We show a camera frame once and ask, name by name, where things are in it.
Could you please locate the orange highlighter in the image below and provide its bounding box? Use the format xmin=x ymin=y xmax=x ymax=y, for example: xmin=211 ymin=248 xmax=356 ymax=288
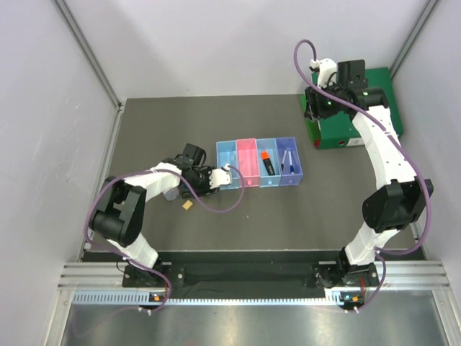
xmin=261 ymin=151 xmax=275 ymax=176

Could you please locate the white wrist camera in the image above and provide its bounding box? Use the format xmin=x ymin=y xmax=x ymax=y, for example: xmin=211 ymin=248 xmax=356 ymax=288
xmin=310 ymin=58 xmax=337 ymax=88
xmin=209 ymin=164 xmax=233 ymax=189

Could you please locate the pink bin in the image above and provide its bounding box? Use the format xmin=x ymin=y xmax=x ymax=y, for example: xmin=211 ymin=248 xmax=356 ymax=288
xmin=236 ymin=138 xmax=260 ymax=187

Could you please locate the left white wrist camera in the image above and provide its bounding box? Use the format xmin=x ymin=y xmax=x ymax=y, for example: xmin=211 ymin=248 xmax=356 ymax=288
xmin=209 ymin=164 xmax=233 ymax=189

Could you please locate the slotted cable duct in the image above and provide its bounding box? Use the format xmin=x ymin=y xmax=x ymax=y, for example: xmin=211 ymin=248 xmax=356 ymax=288
xmin=72 ymin=290 xmax=359 ymax=307

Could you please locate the purple bin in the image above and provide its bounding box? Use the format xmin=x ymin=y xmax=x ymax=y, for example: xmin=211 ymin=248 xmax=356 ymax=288
xmin=276 ymin=137 xmax=303 ymax=186

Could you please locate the grey clear jar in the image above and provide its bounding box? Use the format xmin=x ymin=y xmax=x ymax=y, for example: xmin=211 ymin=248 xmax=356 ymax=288
xmin=164 ymin=187 xmax=179 ymax=201

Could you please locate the light blue bin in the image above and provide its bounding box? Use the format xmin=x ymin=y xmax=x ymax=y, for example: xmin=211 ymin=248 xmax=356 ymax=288
xmin=256 ymin=138 xmax=281 ymax=187
xmin=215 ymin=140 xmax=241 ymax=190

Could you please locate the small yellow eraser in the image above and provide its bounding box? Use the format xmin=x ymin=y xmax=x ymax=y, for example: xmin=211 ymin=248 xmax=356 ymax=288
xmin=182 ymin=200 xmax=193 ymax=210

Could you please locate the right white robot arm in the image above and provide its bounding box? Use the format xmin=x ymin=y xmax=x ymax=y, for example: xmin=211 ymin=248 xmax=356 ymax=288
xmin=305 ymin=58 xmax=434 ymax=288

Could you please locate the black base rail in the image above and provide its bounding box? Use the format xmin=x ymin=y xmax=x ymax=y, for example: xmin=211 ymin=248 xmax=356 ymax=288
xmin=122 ymin=261 xmax=381 ymax=300

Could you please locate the green ring binder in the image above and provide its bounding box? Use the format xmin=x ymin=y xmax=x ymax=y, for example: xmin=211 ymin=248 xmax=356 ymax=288
xmin=300 ymin=66 xmax=405 ymax=151

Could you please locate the blue capped white marker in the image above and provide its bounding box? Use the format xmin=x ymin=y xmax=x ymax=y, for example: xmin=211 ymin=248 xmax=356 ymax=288
xmin=288 ymin=151 xmax=295 ymax=174

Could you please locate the green highlighter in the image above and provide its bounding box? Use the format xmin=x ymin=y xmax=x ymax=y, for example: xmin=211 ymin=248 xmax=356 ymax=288
xmin=181 ymin=192 xmax=215 ymax=199

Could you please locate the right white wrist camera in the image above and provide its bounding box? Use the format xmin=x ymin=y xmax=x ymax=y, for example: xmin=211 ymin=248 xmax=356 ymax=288
xmin=310 ymin=58 xmax=337 ymax=88

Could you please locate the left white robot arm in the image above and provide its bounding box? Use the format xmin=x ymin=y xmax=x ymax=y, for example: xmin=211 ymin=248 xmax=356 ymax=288
xmin=89 ymin=143 xmax=216 ymax=286

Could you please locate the black capped white marker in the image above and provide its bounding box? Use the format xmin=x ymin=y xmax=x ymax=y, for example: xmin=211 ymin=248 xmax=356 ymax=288
xmin=280 ymin=149 xmax=287 ymax=172

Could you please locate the blue jar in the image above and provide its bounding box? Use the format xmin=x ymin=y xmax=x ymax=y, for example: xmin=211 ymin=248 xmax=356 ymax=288
xmin=179 ymin=183 xmax=189 ymax=193

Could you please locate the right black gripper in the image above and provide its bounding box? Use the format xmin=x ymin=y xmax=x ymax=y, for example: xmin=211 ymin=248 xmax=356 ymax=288
xmin=305 ymin=79 xmax=346 ymax=123

